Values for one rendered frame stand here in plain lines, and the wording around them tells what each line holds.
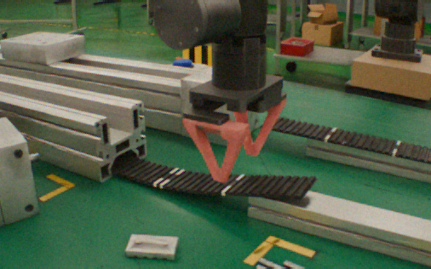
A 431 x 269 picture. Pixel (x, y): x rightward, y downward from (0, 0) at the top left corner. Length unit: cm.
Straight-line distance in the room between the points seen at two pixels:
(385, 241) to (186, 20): 30
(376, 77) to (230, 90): 62
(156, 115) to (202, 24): 39
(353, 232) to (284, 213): 8
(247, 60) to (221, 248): 19
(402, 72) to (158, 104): 54
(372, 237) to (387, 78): 60
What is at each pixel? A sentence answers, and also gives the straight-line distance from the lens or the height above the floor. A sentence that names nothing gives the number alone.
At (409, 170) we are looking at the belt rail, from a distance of 65.
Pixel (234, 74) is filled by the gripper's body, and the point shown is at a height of 94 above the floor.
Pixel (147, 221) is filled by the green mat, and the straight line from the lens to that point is 52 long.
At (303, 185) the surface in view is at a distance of 50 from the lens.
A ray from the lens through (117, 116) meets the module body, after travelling 65.
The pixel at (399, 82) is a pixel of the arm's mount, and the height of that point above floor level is 81.
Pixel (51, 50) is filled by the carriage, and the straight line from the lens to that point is 93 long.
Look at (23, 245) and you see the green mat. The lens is 51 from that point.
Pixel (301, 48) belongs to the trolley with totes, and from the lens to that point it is 372.
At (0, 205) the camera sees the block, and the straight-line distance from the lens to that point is 54.
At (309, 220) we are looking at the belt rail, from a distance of 50.
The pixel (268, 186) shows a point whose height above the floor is 82.
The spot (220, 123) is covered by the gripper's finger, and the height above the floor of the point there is 90.
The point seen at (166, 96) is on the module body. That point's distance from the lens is 73.
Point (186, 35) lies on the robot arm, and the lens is 39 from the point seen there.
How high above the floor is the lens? 106
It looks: 22 degrees down
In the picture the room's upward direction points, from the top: straight up
